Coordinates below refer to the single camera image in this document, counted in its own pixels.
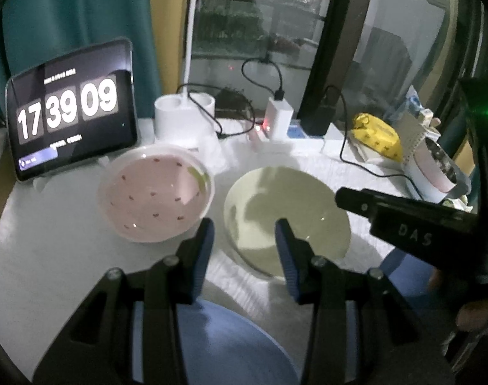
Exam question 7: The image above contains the blue bowl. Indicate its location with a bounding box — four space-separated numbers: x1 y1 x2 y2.
344 246 439 354

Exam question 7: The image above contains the person's right hand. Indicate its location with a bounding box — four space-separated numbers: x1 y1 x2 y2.
455 299 488 333

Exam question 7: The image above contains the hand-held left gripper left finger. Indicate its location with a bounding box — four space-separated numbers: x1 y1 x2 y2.
31 217 216 385

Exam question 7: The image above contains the black charger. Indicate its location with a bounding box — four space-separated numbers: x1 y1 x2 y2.
302 104 334 137

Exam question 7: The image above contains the pink strawberry print bowl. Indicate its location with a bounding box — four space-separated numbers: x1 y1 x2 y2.
97 144 216 244

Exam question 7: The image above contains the teal curtain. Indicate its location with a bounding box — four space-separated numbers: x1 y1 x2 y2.
0 0 162 123

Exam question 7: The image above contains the plain pink bowl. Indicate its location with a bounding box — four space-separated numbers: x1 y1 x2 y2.
414 150 455 192

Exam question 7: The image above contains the blue and white packet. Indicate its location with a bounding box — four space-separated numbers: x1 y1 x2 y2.
405 94 425 122

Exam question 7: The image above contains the black charger cable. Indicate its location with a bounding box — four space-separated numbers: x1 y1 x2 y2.
242 50 287 101

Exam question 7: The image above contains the white charger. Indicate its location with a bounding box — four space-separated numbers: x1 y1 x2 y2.
265 97 295 141

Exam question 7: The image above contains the pale yellow bowl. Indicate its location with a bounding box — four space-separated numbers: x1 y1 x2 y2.
223 166 352 282

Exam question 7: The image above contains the tablet with clock display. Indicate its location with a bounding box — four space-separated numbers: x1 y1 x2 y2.
5 37 138 182

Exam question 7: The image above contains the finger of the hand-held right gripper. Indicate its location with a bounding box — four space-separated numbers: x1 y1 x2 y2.
334 186 477 225

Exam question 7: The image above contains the white tissue packet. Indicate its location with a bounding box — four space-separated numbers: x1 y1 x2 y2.
350 140 391 166

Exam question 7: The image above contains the long black cable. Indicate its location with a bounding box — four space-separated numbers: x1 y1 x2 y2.
322 85 425 201

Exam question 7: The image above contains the blue plate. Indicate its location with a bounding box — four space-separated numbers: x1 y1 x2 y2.
132 297 301 385

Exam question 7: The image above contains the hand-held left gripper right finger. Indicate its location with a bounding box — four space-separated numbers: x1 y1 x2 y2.
275 218 455 385

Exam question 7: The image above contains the white power strip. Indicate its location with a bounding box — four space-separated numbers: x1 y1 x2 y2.
248 122 357 155

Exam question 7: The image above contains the black lamp cable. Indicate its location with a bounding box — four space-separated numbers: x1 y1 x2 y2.
176 83 265 139

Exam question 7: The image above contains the white desk lamp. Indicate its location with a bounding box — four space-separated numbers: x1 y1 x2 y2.
153 0 220 149

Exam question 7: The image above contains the yellow packet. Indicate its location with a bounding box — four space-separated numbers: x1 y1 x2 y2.
352 112 402 162

